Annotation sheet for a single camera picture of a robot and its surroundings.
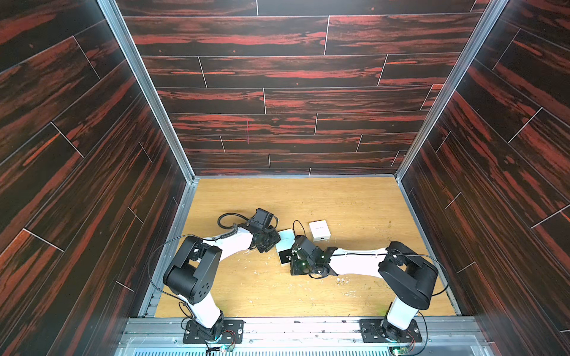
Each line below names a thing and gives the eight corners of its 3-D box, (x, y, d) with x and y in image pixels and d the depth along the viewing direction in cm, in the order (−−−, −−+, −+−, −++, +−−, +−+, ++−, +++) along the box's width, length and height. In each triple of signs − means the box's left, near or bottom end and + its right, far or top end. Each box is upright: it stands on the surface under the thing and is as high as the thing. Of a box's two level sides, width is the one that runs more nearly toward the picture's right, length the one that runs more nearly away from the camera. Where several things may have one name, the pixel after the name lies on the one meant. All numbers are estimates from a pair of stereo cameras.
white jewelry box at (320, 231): (313, 242, 97) (314, 238, 95) (308, 225, 103) (309, 221, 100) (330, 239, 98) (331, 236, 95) (325, 223, 103) (325, 219, 101)
